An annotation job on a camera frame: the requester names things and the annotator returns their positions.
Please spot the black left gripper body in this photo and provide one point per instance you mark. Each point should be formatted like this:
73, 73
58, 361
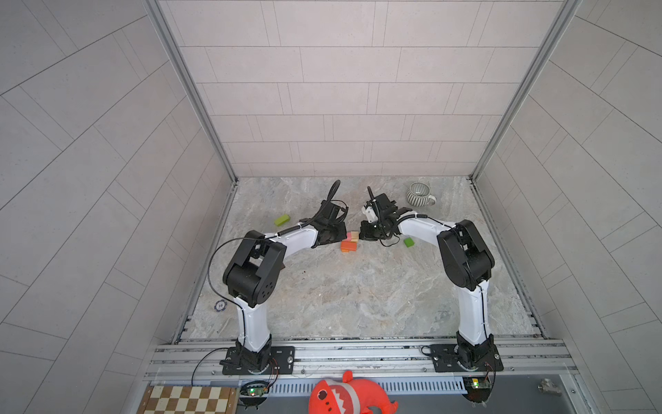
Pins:
334, 233

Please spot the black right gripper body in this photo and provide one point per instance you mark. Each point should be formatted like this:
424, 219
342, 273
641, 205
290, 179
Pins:
375, 230

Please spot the red wooden block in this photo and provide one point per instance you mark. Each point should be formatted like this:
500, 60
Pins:
348, 246

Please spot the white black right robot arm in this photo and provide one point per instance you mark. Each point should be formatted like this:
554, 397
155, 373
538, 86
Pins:
467, 261

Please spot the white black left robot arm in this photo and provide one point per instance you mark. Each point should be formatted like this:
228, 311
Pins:
253, 273

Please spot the lime green long block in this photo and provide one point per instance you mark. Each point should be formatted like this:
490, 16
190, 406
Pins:
282, 220

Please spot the striped ceramic mug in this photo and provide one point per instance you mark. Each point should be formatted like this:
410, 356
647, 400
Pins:
419, 195

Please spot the red shark plush toy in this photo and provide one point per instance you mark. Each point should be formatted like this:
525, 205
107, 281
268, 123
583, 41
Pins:
350, 395

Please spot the left controller circuit board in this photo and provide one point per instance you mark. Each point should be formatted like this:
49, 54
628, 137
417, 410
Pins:
254, 393

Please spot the controller circuit board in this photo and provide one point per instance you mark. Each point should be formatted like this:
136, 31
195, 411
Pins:
478, 389
254, 393

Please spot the right controller circuit board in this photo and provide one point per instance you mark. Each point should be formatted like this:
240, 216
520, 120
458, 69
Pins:
478, 389

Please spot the wooden chessboard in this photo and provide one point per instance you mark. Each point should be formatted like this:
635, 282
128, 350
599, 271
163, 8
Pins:
189, 400

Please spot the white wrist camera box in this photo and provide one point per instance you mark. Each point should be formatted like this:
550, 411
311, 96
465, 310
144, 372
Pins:
369, 214

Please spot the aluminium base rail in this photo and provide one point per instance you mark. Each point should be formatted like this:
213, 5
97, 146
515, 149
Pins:
201, 362

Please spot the aluminium corner post left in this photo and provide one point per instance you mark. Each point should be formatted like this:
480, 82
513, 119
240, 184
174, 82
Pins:
164, 32

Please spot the aluminium corner post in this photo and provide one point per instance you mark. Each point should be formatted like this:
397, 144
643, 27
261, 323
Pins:
164, 32
558, 27

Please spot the aluminium corner post right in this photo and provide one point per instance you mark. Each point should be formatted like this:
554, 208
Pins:
558, 27

